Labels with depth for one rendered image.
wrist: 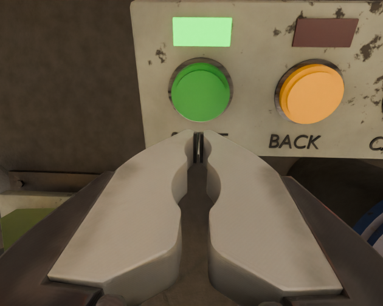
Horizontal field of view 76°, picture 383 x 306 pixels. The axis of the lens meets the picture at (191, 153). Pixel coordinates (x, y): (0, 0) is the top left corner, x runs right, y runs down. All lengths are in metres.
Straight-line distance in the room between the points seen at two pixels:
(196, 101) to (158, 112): 0.03
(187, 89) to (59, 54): 0.76
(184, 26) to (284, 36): 0.06
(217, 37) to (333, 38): 0.07
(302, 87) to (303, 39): 0.03
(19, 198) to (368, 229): 0.86
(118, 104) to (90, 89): 0.10
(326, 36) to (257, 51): 0.04
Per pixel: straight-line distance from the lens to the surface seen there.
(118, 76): 0.82
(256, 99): 0.19
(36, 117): 0.95
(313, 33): 0.18
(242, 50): 0.18
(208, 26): 0.17
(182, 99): 0.17
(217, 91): 0.17
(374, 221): 0.49
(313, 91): 0.18
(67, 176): 0.91
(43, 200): 0.85
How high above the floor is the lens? 0.78
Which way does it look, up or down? 78 degrees down
